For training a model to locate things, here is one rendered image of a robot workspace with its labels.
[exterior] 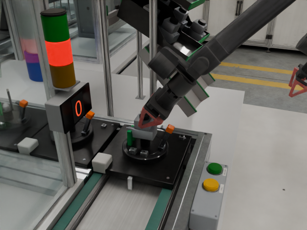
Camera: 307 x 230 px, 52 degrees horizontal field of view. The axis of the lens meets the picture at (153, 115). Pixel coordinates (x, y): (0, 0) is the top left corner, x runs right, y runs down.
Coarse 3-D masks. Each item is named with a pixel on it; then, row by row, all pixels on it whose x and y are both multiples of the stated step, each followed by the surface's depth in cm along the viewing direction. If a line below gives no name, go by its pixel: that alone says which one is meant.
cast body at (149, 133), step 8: (136, 120) 89; (144, 120) 89; (152, 120) 92; (128, 128) 94; (136, 128) 90; (144, 128) 90; (152, 128) 91; (136, 136) 92; (144, 136) 91; (152, 136) 90
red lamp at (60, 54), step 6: (48, 42) 62; (54, 42) 62; (60, 42) 62; (66, 42) 63; (48, 48) 63; (54, 48) 63; (60, 48) 63; (66, 48) 64; (48, 54) 64; (54, 54) 63; (60, 54) 63; (66, 54) 64; (48, 60) 65; (54, 60) 64; (60, 60) 64; (66, 60) 65; (72, 60) 66
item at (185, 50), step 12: (132, 0) 107; (144, 0) 111; (120, 12) 103; (132, 12) 101; (144, 12) 99; (168, 12) 109; (132, 24) 103; (144, 24) 101; (180, 36) 111; (180, 48) 105; (192, 48) 108
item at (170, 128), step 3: (162, 126) 90; (168, 126) 89; (171, 126) 89; (174, 126) 90; (162, 129) 90; (165, 129) 90; (168, 129) 89; (171, 129) 88; (168, 132) 89; (171, 132) 89; (165, 135) 90; (168, 135) 90; (165, 138) 91; (162, 141) 92; (165, 141) 92; (162, 144) 92
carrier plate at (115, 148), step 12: (120, 132) 105; (120, 144) 99; (168, 144) 99; (180, 144) 99; (120, 156) 94; (168, 156) 94; (180, 156) 94; (108, 168) 89; (120, 168) 89; (132, 168) 89; (144, 168) 89; (156, 168) 89; (168, 168) 89; (180, 168) 91; (144, 180) 86; (156, 180) 85; (168, 180) 85
